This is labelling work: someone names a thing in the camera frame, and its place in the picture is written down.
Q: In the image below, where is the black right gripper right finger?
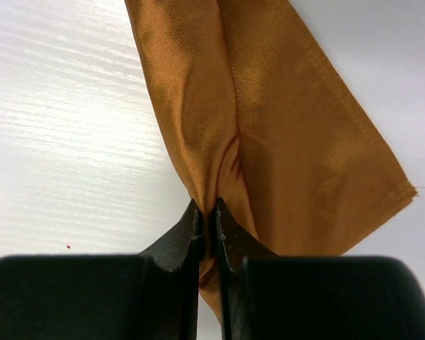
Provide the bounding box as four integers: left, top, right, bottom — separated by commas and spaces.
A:
215, 200, 425, 340

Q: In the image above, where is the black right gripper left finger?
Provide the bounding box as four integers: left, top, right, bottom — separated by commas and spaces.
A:
0, 202, 201, 339

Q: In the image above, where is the orange cloth napkin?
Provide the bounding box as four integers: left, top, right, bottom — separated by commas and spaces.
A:
123, 0, 419, 325

